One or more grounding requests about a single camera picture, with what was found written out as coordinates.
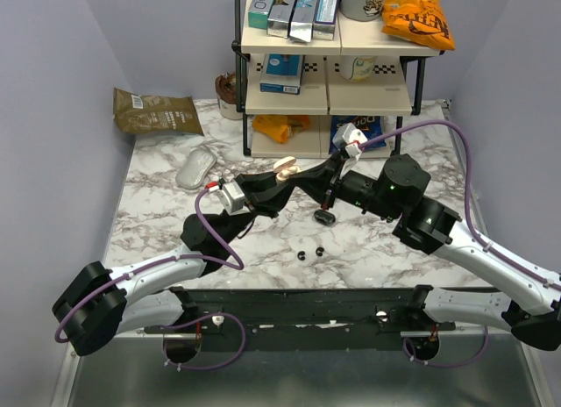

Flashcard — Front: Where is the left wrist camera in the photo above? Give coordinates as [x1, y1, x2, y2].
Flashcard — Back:
[218, 181, 246, 215]

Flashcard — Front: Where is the white printed mug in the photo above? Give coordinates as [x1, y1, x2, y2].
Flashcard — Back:
[340, 0, 384, 22]

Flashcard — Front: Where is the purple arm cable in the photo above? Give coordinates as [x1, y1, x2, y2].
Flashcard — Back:
[53, 182, 246, 372]
[359, 119, 561, 368]

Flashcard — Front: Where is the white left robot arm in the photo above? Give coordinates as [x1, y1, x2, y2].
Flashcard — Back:
[52, 172, 295, 356]

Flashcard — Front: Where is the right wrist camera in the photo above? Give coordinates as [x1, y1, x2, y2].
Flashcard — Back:
[331, 123, 367, 178]

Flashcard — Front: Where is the blue Doritos bag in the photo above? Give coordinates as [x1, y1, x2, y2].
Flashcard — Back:
[329, 116, 383, 154]

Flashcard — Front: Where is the black earbud charging case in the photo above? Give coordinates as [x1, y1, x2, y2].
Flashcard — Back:
[313, 210, 337, 226]

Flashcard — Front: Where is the three-tier beige shelf rack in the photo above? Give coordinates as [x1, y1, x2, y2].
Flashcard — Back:
[231, 0, 439, 158]

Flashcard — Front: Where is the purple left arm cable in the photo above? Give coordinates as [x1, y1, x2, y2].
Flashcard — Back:
[53, 182, 246, 372]

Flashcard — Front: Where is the orange chips bag top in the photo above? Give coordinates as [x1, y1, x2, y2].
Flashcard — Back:
[381, 0, 456, 51]

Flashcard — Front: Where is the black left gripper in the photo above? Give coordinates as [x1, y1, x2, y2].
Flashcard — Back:
[219, 166, 295, 247]

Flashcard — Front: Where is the blue box middle shelf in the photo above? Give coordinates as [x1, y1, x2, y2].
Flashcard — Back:
[259, 54, 304, 95]

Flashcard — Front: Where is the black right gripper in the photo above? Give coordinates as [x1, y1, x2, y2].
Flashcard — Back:
[288, 150, 400, 221]

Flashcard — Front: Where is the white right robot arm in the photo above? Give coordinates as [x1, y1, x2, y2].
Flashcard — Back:
[288, 154, 560, 351]

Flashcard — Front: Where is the brown lidded cup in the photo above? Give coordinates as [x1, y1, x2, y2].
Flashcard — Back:
[215, 73, 243, 120]

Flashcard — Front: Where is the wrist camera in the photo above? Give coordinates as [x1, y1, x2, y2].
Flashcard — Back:
[218, 181, 246, 215]
[331, 123, 367, 178]

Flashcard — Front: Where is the silver blue toothpaste box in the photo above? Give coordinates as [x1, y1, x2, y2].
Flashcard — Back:
[288, 0, 319, 43]

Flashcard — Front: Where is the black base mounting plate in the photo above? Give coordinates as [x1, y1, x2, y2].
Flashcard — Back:
[163, 286, 455, 353]

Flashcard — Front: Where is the teal toothpaste box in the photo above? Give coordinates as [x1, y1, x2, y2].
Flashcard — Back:
[247, 0, 274, 30]

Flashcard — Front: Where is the brown snack bag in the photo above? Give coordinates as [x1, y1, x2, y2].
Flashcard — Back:
[113, 88, 203, 135]

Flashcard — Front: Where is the orange snack bag bottom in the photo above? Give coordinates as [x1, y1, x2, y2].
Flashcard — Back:
[252, 115, 311, 144]

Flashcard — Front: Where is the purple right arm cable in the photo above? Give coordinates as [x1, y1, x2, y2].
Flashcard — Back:
[359, 119, 561, 368]

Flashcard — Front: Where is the blue white toothpaste box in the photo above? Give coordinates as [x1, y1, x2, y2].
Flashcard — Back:
[312, 0, 339, 40]

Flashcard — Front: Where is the beige earbud charging case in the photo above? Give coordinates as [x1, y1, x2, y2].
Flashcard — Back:
[273, 156, 302, 182]

